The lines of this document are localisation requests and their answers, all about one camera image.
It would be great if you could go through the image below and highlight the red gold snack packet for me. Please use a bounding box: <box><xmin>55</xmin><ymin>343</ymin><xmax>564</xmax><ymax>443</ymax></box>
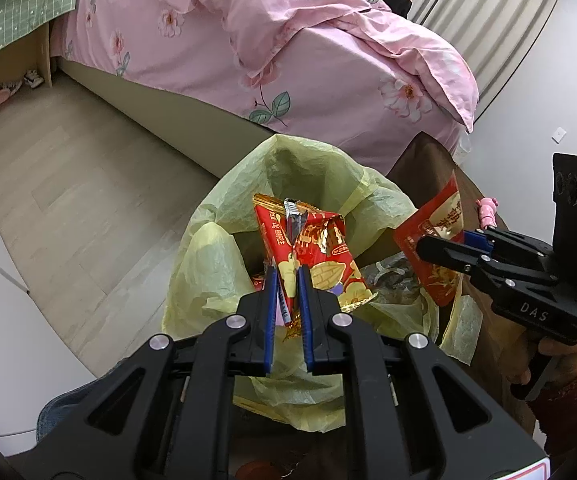
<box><xmin>252</xmin><ymin>192</ymin><xmax>379</xmax><ymax>331</ymax></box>

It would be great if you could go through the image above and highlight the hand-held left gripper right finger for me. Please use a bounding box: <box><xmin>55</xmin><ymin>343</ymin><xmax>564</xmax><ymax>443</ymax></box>
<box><xmin>299</xmin><ymin>265</ymin><xmax>549</xmax><ymax>480</ymax></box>

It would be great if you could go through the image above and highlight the pink panda snack packet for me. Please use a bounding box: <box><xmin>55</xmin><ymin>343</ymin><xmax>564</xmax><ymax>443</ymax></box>
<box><xmin>475</xmin><ymin>197</ymin><xmax>501</xmax><ymax>229</ymax></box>

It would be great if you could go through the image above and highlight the person's right forearm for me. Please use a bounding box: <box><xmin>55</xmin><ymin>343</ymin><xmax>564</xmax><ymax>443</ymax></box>
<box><xmin>529</xmin><ymin>332</ymin><xmax>577</xmax><ymax>456</ymax></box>

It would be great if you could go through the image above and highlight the person's right hand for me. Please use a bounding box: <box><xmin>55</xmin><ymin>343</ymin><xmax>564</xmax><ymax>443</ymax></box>
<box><xmin>511</xmin><ymin>332</ymin><xmax>577</xmax><ymax>392</ymax></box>

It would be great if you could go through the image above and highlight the yellow plastic trash bag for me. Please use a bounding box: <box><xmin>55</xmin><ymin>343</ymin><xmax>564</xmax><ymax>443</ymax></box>
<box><xmin>161</xmin><ymin>134</ymin><xmax>484</xmax><ymax>433</ymax></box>

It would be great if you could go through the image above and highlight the red sauce packet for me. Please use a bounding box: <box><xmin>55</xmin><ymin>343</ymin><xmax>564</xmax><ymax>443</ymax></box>
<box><xmin>393</xmin><ymin>170</ymin><xmax>467</xmax><ymax>307</ymax></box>

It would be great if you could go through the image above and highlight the silver blue stick wrapper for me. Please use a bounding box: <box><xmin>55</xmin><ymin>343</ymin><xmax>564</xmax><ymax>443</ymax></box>
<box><xmin>268</xmin><ymin>199</ymin><xmax>310</xmax><ymax>328</ymax></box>

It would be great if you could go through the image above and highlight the person's jeans leg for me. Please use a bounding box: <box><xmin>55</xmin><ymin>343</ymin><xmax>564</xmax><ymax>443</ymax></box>
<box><xmin>36</xmin><ymin>387</ymin><xmax>119</xmax><ymax>448</ymax></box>

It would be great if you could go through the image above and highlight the white wardrobe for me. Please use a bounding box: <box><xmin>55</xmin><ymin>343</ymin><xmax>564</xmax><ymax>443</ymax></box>
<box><xmin>0</xmin><ymin>120</ymin><xmax>96</xmax><ymax>458</ymax></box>

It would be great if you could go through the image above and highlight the pink floral duvet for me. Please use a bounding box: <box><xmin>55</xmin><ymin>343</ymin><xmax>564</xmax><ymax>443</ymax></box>
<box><xmin>61</xmin><ymin>0</ymin><xmax>479</xmax><ymax>162</ymax></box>

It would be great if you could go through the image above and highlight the beige bed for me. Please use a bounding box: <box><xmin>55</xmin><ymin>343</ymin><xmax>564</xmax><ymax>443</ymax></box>
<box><xmin>56</xmin><ymin>57</ymin><xmax>282</xmax><ymax>181</ymax></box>

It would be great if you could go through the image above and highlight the clear plastic wrapper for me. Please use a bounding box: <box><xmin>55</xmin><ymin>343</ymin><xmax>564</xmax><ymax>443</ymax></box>
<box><xmin>363</xmin><ymin>255</ymin><xmax>425</xmax><ymax>307</ymax></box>

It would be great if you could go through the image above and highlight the striped white curtain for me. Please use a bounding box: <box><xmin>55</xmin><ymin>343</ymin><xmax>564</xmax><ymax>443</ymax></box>
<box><xmin>403</xmin><ymin>0</ymin><xmax>569</xmax><ymax>126</ymax></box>

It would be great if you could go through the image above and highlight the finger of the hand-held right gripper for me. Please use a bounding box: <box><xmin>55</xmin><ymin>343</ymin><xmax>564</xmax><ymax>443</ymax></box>
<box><xmin>417</xmin><ymin>235</ymin><xmax>484</xmax><ymax>276</ymax></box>
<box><xmin>463</xmin><ymin>229</ymin><xmax>493</xmax><ymax>251</ymax></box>

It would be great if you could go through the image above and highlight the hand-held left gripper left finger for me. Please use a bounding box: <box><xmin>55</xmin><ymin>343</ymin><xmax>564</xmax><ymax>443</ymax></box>
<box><xmin>13</xmin><ymin>265</ymin><xmax>289</xmax><ymax>480</ymax></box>

